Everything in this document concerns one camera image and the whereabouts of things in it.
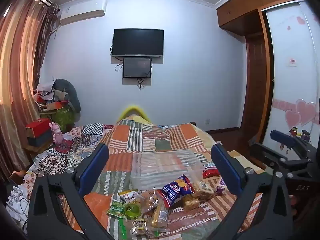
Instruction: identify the white heart-print sliding door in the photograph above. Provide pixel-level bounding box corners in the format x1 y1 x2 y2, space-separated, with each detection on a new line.
260 1 320 153

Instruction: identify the orange cardboard box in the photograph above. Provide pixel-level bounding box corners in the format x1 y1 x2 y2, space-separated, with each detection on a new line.
46 100 71 112

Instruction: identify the blue snack packet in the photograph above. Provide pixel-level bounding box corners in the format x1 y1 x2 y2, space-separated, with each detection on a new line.
161 174 196 207

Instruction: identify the wooden overhead cupboard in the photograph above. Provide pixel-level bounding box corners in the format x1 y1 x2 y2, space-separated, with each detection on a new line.
216 0 303 37

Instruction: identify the small black wall monitor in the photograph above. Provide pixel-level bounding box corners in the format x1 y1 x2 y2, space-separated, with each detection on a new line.
122 57 152 79

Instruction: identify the yellow pillow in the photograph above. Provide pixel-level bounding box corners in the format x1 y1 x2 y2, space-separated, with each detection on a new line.
118 104 152 125

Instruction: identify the pink plush toy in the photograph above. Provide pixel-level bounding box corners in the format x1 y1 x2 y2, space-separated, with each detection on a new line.
48 121 65 145

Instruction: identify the dark patterned curtain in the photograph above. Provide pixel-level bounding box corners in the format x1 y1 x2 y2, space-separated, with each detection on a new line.
33 3 61 88

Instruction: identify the purple and white snack packet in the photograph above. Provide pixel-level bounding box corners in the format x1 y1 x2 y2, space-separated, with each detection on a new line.
214 177 228 196

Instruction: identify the green jelly cup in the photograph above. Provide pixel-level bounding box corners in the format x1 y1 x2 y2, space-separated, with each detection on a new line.
124 203 141 220

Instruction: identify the pile of clothes and bags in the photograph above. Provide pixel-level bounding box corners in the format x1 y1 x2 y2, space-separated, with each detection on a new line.
53 78 82 113

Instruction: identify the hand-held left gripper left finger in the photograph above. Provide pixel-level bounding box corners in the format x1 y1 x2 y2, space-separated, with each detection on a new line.
27 143 110 240

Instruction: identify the white cloth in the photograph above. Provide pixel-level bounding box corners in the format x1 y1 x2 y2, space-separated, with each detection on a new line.
4 186 29 222

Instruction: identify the clear crinkled snack packet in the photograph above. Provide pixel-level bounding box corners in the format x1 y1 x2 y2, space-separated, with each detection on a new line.
141 189 162 212

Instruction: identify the green snack packet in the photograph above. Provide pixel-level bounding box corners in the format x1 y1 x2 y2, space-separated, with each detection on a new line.
107 199 128 218

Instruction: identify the clear long bread packet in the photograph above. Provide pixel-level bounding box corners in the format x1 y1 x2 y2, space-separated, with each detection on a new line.
149 200 171 231

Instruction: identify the wooden door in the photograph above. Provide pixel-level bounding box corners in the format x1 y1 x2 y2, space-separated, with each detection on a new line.
239 34 273 144

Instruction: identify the patchwork blanket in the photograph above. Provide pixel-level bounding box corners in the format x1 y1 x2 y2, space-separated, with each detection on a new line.
15 114 266 240

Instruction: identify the red box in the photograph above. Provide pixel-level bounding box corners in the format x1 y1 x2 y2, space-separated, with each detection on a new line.
24 118 55 138

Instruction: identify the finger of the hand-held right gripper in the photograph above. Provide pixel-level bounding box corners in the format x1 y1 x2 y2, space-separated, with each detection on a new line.
270 129 318 163
250 142 316 179

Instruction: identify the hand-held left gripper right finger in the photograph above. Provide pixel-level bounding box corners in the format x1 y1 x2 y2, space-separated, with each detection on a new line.
211 144 293 240

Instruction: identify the person's right hand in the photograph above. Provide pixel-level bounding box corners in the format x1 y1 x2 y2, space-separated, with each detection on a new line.
290 194 300 219

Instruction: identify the brown bread packet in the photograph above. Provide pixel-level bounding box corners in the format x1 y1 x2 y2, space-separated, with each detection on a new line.
193 179 215 201
179 194 201 211

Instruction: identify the yellow and white snack packet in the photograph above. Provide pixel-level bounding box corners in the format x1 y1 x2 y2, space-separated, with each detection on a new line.
118 189 142 204

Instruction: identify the clear green-sealed biscuit packet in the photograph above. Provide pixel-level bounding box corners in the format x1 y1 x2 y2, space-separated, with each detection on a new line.
119 217 152 239

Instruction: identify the white air conditioner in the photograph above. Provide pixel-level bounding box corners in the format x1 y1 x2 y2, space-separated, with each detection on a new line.
59 0 108 26

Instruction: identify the red snack packet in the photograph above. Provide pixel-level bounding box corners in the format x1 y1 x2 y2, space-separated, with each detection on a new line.
202 162 220 180

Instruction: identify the green bag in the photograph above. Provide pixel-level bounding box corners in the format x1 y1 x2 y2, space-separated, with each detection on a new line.
53 106 76 132

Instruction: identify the clear plastic storage box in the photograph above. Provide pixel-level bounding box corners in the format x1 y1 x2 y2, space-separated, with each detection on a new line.
132 149 205 192

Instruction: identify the striped orange curtain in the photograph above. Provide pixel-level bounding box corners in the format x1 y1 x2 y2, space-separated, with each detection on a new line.
0 0 49 173

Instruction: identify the large black wall television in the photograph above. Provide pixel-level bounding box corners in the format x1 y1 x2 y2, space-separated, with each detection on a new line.
111 28 165 58

